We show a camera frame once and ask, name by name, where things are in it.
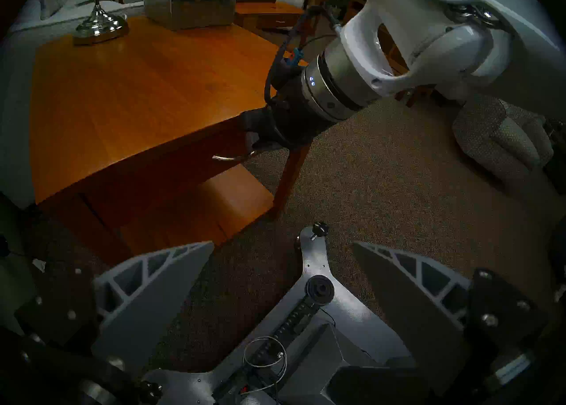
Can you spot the beige tweed armchair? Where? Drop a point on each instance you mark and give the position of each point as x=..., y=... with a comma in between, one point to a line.
x=499, y=138

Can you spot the cherry wood coffee table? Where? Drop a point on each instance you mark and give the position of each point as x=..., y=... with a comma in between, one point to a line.
x=269, y=15

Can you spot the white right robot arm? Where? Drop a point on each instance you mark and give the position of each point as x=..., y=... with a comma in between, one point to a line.
x=442, y=32

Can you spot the cherry wood end table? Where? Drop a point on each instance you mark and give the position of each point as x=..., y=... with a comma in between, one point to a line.
x=132, y=90

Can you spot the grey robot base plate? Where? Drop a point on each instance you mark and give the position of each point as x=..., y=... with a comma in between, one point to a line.
x=349, y=320

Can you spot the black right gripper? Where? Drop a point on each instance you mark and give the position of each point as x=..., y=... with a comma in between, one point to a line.
x=296, y=112

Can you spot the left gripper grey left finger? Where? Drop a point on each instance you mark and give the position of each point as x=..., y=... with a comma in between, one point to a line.
x=146, y=302

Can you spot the table lamp white pleated shade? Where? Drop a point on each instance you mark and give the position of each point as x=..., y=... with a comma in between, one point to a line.
x=99, y=26

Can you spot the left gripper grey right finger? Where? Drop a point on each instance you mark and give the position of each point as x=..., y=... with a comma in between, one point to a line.
x=411, y=311

